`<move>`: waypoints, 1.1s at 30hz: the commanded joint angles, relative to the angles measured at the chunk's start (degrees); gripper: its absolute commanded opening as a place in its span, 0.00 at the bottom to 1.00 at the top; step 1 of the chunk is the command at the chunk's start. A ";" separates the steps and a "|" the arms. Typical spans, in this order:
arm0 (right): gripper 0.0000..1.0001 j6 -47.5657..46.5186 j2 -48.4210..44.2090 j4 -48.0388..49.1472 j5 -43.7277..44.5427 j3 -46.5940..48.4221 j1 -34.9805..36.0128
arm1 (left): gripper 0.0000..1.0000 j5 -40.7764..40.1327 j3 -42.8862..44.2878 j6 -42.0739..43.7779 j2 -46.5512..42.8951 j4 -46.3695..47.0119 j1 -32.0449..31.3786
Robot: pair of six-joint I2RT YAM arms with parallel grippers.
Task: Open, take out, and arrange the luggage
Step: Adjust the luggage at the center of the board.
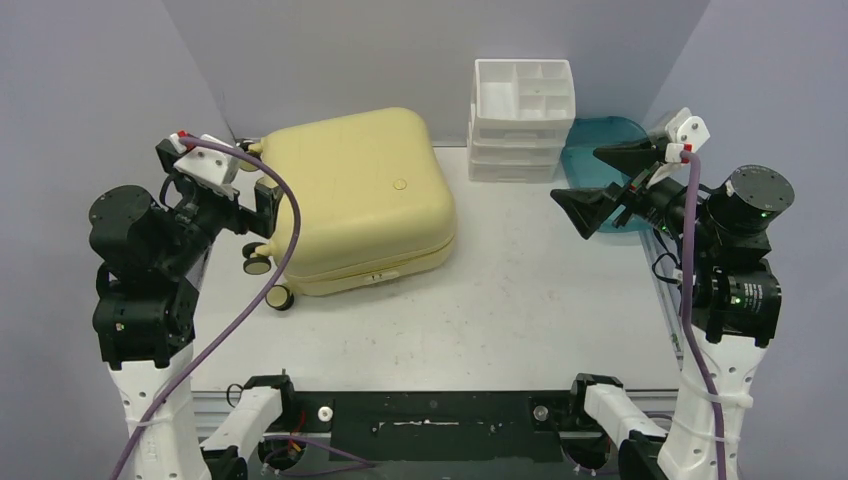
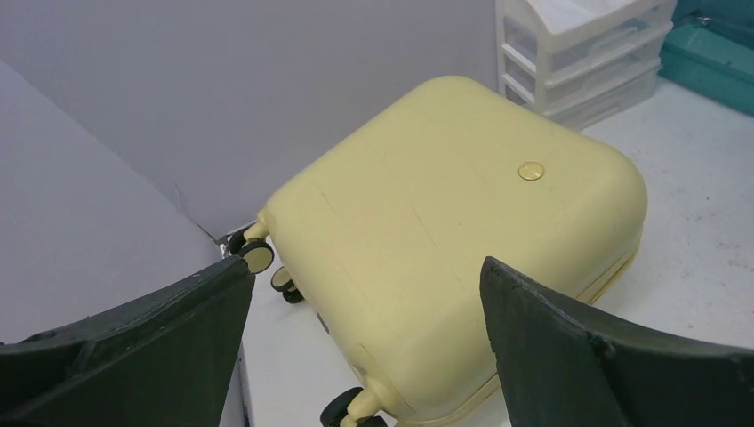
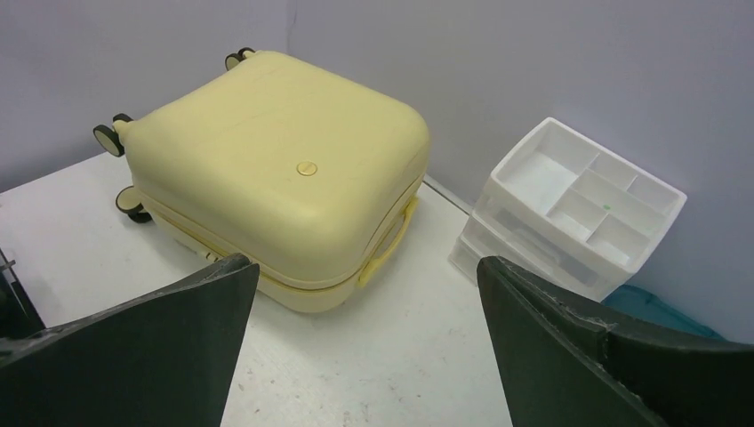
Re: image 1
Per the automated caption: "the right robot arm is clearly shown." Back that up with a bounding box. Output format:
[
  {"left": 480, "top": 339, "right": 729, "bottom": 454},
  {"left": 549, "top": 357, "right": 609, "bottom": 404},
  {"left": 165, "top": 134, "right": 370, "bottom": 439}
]
[{"left": 550, "top": 140, "right": 795, "bottom": 479}]

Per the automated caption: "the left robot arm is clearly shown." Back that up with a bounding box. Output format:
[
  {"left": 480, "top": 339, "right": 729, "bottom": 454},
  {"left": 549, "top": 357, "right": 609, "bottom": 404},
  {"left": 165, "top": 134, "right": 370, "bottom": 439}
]
[{"left": 88, "top": 131, "right": 299, "bottom": 479}]

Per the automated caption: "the white plastic drawer organizer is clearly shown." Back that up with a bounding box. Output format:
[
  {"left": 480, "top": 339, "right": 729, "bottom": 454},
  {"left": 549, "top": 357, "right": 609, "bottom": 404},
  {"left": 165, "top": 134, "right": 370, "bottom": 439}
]
[{"left": 467, "top": 58, "right": 576, "bottom": 184}]

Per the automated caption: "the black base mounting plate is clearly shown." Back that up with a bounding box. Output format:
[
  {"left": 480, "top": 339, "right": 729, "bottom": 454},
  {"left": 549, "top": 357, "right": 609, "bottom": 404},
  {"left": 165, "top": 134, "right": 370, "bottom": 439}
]
[{"left": 271, "top": 390, "right": 613, "bottom": 467}]

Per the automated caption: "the teal transparent plastic tray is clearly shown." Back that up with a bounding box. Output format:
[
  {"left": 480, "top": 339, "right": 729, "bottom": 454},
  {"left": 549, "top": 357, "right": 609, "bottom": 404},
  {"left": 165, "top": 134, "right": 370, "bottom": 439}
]
[{"left": 560, "top": 116, "right": 658, "bottom": 234}]

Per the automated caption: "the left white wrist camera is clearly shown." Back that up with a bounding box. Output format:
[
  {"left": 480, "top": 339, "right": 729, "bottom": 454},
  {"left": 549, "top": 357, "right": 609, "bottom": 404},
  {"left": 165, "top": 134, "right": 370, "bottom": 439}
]
[{"left": 168, "top": 131, "right": 239, "bottom": 200}]

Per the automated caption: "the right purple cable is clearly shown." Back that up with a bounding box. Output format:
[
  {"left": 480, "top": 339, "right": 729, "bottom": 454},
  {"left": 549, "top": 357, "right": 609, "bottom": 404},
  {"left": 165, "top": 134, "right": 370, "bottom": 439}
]
[{"left": 676, "top": 150, "right": 730, "bottom": 480}]

